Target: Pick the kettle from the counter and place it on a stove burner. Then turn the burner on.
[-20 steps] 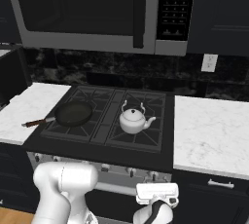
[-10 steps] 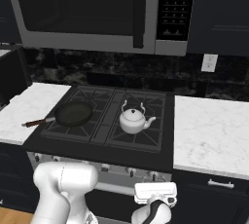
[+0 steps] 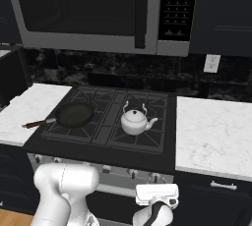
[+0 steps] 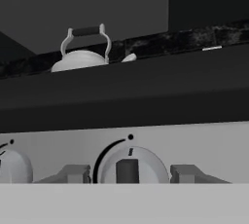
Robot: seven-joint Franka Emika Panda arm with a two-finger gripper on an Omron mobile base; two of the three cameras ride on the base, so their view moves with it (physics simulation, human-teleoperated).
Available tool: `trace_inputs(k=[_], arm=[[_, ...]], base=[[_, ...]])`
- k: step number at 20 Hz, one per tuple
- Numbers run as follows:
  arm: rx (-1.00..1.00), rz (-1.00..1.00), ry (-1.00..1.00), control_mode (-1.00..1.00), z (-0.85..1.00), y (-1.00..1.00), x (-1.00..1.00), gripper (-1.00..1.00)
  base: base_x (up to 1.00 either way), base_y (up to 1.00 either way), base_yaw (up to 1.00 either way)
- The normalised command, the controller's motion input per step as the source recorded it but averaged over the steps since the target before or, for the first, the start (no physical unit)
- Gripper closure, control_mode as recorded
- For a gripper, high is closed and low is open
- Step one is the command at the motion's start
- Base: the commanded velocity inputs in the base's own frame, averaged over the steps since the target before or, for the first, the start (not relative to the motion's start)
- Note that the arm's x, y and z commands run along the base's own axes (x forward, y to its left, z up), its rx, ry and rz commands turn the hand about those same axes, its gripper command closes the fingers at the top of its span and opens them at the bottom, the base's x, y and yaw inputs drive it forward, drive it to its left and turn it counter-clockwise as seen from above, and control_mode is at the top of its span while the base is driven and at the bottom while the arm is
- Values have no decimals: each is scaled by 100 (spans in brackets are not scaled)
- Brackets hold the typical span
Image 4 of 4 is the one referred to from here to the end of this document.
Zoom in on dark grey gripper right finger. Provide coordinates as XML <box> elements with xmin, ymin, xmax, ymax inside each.
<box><xmin>169</xmin><ymin>164</ymin><xmax>231</xmax><ymax>184</ymax></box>

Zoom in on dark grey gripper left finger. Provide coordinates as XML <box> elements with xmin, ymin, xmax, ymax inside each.
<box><xmin>33</xmin><ymin>164</ymin><xmax>91</xmax><ymax>184</ymax></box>

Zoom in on white stove knob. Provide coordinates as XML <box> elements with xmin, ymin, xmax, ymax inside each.
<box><xmin>96</xmin><ymin>145</ymin><xmax>170</xmax><ymax>184</ymax></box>
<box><xmin>0</xmin><ymin>149</ymin><xmax>34</xmax><ymax>184</ymax></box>

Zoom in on white stove with black hob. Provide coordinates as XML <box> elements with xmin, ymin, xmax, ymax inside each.
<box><xmin>0</xmin><ymin>41</ymin><xmax>249</xmax><ymax>185</ymax></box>

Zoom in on white kettle with black handle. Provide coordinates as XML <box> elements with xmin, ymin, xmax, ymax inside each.
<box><xmin>51</xmin><ymin>22</ymin><xmax>138</xmax><ymax>73</ymax></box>

